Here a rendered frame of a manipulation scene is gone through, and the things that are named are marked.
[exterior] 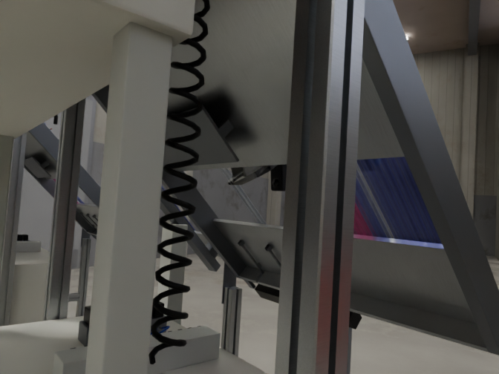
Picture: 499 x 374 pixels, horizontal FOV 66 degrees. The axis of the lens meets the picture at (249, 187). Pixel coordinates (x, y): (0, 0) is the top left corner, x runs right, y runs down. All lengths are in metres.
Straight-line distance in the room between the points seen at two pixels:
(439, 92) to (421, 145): 12.13
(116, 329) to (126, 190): 0.08
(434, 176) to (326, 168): 0.26
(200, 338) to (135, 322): 0.45
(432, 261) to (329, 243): 0.43
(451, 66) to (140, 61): 12.65
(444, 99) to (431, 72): 0.91
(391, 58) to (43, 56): 0.33
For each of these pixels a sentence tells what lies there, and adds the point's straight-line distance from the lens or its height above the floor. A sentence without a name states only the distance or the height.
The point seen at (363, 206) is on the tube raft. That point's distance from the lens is 0.68.
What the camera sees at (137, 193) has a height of 0.90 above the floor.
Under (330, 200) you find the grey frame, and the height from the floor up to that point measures 0.90.
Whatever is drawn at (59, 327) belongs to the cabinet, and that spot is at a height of 0.62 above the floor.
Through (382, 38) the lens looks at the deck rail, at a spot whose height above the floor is 1.07.
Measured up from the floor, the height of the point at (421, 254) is 0.83.
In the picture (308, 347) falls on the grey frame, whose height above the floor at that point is 0.79.
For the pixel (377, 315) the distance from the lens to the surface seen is 0.87.
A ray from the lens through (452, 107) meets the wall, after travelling 12.48.
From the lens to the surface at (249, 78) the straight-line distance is 0.62.
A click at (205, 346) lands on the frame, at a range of 0.72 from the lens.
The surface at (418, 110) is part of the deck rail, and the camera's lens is 0.49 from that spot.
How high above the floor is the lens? 0.89
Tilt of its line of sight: 3 degrees up
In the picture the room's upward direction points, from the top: 4 degrees clockwise
